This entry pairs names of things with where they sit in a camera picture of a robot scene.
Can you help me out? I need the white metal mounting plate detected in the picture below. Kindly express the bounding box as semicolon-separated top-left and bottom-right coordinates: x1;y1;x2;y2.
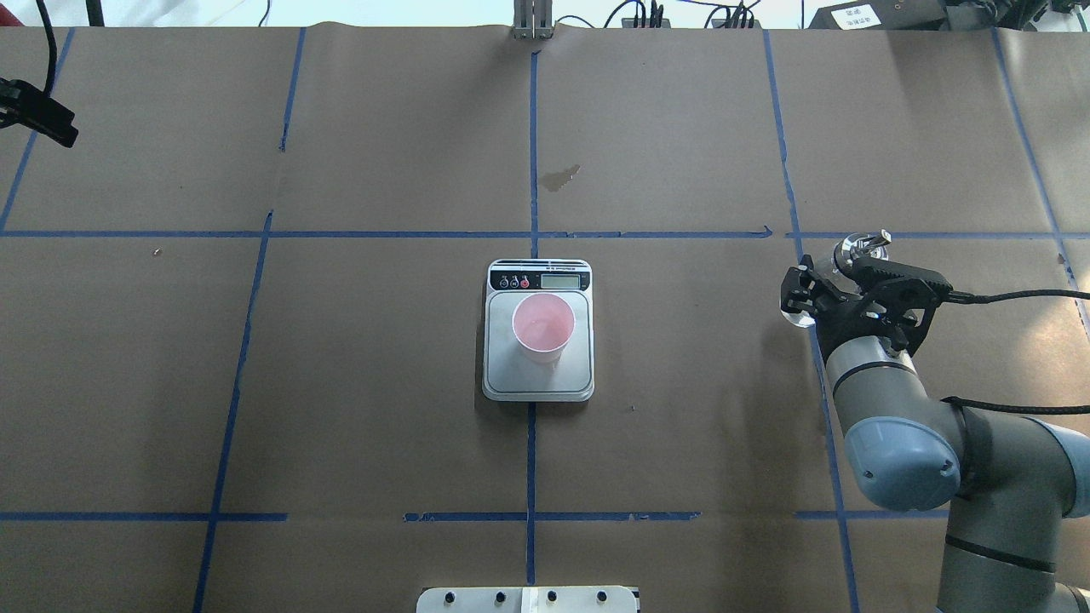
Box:
416;585;642;612

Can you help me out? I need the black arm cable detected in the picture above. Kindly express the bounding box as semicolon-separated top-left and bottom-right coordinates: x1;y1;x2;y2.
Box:
36;0;59;95

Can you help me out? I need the white digital kitchen scale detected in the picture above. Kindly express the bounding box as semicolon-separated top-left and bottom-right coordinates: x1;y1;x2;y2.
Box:
482;259;595;402

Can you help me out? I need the pink paper cup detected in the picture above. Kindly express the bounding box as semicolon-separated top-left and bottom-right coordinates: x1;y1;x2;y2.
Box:
511;292;576;364

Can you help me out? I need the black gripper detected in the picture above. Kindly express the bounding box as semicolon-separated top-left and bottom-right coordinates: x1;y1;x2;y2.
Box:
780;256;953;357

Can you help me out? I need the black box with label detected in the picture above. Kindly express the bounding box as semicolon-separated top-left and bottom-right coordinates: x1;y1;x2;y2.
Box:
806;1;947;31

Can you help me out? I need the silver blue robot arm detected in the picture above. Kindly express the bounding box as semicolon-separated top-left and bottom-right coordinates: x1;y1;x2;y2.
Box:
780;255;1087;612

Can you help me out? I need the aluminium frame post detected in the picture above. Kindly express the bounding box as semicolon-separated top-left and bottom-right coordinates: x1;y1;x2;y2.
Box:
511;0;555;40

